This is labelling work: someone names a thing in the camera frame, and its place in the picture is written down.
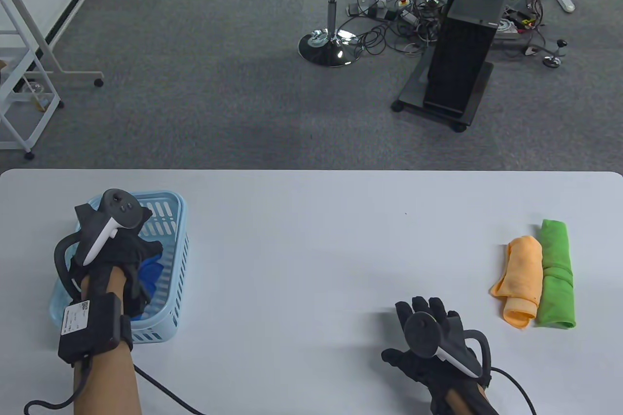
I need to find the person's right hand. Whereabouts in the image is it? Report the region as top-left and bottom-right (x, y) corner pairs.
(381, 296), (491, 390)

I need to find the person's left hand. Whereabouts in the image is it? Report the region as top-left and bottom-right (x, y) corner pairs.
(68, 228), (164, 284)

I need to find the blue towel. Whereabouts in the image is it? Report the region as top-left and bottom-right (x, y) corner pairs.
(128, 253), (164, 321)

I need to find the orange towel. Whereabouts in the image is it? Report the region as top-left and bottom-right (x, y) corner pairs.
(490, 235), (543, 329)

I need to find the green rectangular towel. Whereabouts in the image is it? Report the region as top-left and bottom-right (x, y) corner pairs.
(534, 219), (577, 330)

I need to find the person's right forearm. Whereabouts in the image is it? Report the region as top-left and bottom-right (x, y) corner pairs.
(444, 382), (500, 415)

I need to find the person's left forearm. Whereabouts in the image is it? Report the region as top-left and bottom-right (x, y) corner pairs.
(72, 269), (143, 415)

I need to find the black forearm sensor box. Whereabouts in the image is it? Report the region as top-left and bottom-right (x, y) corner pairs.
(58, 292), (133, 365)

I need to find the black and white controller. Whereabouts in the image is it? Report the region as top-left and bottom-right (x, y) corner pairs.
(53, 188), (153, 300)
(403, 311), (492, 379)

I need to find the light blue plastic basket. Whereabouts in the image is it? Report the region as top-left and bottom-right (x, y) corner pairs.
(49, 191), (189, 344)

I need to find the white shelf cart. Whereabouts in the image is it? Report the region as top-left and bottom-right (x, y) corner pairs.
(0, 0), (64, 161)

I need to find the black rolling cart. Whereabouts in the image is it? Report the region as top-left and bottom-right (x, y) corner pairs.
(392, 59), (495, 132)

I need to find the black computer tower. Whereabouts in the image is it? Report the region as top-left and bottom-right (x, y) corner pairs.
(423, 0), (513, 119)

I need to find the grey power strip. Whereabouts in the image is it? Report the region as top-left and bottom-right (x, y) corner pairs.
(347, 1), (390, 20)

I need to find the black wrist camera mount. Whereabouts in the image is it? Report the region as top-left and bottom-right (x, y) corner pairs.
(122, 264), (153, 321)

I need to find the black glove cable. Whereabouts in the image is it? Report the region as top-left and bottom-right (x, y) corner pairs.
(23, 352), (206, 415)
(488, 367), (537, 415)

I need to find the round silver cable reel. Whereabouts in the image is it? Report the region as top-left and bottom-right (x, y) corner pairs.
(494, 18), (520, 40)

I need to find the tangle of floor cables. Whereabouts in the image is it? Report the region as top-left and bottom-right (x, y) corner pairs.
(347, 0), (553, 56)

